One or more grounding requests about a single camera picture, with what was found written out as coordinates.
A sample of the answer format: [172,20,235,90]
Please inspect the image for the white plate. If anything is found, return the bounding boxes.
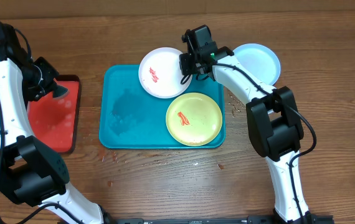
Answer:
[138,47,192,98]

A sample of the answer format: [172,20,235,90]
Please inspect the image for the light blue plate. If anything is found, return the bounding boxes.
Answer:
[233,44,281,85]

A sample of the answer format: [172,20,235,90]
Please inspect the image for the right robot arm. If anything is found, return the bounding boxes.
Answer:
[179,25,309,223]

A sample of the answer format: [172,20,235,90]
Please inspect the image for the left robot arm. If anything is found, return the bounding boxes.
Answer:
[0,22,113,223]

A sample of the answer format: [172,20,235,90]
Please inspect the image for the dark red sponge tray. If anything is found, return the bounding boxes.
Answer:
[27,75,82,154]

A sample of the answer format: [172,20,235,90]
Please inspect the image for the teal plastic tray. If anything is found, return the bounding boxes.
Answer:
[98,63,227,151]

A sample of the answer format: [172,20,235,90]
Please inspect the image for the yellow green plate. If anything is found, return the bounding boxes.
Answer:
[166,93,224,147]

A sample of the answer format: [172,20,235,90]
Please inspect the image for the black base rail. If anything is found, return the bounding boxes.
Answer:
[111,214,334,224]

